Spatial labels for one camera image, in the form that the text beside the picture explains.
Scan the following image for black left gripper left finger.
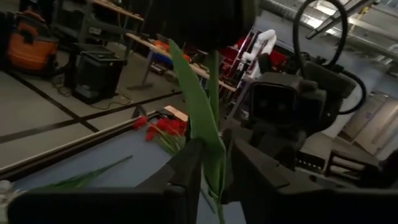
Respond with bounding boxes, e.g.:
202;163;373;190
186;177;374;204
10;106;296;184
7;138;205;224

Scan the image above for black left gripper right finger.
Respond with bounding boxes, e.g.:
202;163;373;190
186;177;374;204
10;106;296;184
231;139;398;224

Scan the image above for white flower bunch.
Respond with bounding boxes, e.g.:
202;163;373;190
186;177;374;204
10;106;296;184
0;154;134;215

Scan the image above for red flower bunch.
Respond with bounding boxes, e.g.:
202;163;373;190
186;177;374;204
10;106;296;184
132;114;189;156

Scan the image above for red shelving rack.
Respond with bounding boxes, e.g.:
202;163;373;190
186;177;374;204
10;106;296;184
217;27;289;103

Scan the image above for wooden table border board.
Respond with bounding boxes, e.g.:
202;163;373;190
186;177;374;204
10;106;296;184
163;105;190;123

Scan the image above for black floor bin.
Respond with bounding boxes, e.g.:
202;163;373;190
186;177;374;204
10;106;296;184
72;43;126;105

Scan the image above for orange shop vacuum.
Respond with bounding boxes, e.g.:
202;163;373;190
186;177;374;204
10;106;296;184
6;11;60;77

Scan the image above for wooden workbench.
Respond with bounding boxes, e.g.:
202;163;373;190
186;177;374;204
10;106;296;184
126;30;239;93

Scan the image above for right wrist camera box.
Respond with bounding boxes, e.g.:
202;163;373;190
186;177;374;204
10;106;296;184
248;73;328;127

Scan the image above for black table edge rail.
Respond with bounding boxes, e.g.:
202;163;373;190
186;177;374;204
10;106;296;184
0;111;164;182

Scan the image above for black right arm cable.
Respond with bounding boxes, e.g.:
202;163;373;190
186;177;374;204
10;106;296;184
292;0;368;116

